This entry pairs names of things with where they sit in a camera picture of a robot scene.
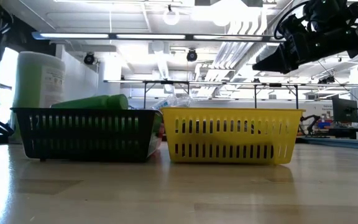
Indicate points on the green wipes canister white lid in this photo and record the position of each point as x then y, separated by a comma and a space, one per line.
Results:
30, 84

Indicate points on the black overhead light bar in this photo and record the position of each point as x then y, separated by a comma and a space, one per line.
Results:
151, 36

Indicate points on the black ceiling camera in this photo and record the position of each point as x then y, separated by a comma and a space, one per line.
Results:
192, 55
89, 58

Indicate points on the window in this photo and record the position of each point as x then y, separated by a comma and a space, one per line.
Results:
6, 87

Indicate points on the black plastic basket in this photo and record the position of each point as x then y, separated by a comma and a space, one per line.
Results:
89, 134

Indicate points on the round ceiling lamp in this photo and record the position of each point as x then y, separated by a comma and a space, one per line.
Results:
171, 18

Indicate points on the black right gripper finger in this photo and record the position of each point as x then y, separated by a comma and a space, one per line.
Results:
278, 68
275, 57

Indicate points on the yellow plastic basket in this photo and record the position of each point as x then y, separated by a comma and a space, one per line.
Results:
228, 113

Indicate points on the green travel bottle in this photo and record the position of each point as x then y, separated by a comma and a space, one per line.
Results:
98, 102

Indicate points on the black computer monitor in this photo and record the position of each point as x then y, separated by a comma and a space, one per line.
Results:
345, 110

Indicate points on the black workstation frame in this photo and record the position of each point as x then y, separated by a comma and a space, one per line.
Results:
166, 82
275, 84

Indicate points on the black background robot arm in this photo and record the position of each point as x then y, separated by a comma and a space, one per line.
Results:
311, 119

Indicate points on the dark background desk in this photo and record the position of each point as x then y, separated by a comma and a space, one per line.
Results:
346, 129

